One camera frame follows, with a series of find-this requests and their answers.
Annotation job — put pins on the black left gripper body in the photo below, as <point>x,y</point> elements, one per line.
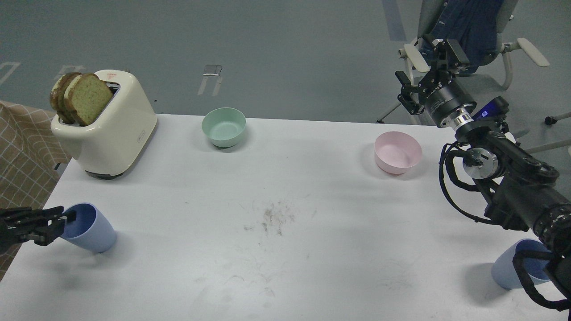
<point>22,224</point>

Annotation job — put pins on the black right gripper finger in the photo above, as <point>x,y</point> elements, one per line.
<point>405,97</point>
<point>447,54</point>

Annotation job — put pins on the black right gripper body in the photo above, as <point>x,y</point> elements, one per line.
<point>445,101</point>

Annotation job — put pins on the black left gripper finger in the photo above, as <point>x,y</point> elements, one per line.
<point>69,216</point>

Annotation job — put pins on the blue cup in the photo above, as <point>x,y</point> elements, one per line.
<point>504,273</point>
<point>91,230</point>

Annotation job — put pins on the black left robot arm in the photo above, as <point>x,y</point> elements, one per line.
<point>42,226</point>

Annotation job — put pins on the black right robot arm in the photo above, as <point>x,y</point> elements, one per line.
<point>519,189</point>

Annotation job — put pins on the grey office chair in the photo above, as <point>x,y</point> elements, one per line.
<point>417,54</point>

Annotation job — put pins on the blue denim jacket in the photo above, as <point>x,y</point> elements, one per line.
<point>473,24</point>

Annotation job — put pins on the pink bowl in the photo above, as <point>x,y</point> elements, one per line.
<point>397,152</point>

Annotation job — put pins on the brown checkered cloth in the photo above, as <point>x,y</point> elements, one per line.
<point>29,155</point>

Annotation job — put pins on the cream toaster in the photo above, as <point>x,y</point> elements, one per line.
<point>109,146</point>

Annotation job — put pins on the front bread slice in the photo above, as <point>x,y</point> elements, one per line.
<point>86,97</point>

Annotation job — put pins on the bread slice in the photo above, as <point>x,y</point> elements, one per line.
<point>57,95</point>
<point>86,97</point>

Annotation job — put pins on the rear bread slice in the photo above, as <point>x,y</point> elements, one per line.
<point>57,95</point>

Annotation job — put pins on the green bowl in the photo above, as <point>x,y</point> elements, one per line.
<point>224,127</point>

